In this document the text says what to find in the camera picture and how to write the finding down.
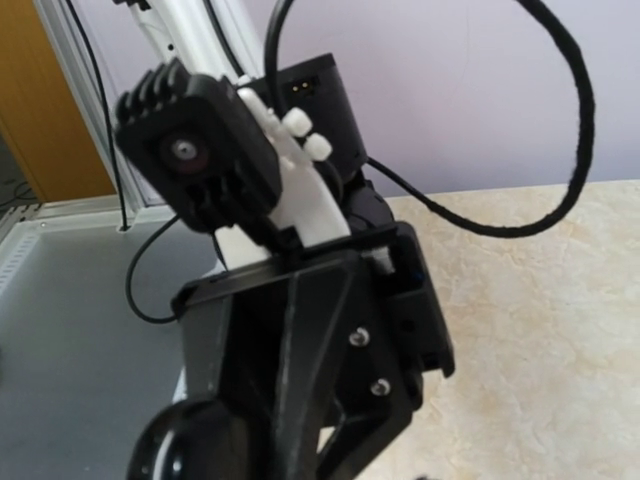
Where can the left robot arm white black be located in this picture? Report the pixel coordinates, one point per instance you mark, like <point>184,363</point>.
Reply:
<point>190,32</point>

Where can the black round disc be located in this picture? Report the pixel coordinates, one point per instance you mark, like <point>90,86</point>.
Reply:
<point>203,439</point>

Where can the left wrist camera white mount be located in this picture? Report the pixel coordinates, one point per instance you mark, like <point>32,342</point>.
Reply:
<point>227,165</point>

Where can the left aluminium frame post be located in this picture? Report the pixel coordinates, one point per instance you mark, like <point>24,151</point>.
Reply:
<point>87,76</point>

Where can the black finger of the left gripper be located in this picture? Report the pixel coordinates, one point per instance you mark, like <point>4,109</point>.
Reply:
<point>231,326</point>

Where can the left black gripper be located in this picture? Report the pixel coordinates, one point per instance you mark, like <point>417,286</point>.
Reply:
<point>361,327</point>

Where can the orange cabinet panel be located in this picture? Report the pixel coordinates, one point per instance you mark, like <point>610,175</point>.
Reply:
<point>40,120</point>

